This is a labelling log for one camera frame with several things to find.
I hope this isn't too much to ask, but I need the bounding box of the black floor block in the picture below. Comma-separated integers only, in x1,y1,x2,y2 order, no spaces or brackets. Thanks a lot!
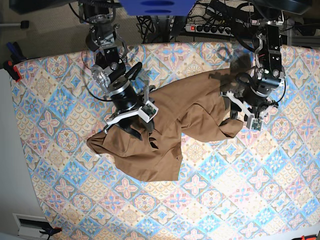
20,20,30,29

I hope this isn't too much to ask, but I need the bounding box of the orange black spring clamp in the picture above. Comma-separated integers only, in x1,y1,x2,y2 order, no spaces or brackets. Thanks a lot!
39,226,62,237

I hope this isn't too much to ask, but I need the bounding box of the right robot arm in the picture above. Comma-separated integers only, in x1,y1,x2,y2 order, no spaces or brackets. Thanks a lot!
75,0,159,140

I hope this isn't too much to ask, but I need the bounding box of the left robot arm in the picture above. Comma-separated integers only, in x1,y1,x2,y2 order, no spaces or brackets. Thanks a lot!
221,0,286,131

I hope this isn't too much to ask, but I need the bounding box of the patterned tablecloth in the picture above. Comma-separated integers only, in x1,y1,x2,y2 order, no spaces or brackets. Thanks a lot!
10,42,320,240

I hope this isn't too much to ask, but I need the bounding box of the white floor vent box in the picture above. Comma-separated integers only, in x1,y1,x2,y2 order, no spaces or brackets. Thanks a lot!
13,213,50,240

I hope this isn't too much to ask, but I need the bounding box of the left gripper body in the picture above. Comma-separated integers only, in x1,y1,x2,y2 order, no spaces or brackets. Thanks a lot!
221,90,279,131

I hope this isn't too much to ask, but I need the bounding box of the red black clamp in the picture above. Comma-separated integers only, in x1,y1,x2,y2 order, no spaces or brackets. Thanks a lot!
3,60,22,82

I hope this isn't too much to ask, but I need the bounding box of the brown t-shirt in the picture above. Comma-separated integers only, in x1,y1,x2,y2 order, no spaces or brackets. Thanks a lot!
86,69,244,182

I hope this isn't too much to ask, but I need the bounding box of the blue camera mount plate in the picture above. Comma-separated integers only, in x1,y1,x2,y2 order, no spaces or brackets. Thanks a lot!
119,0,196,16

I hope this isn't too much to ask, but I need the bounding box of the black power strip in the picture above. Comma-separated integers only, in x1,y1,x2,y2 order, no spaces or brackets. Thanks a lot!
184,23,234,37

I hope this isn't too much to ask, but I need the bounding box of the red clamp bottom edge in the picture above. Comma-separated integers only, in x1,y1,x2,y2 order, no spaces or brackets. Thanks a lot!
298,234,318,240

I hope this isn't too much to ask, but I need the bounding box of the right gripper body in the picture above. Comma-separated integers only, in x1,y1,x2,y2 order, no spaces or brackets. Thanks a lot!
103,85,159,133

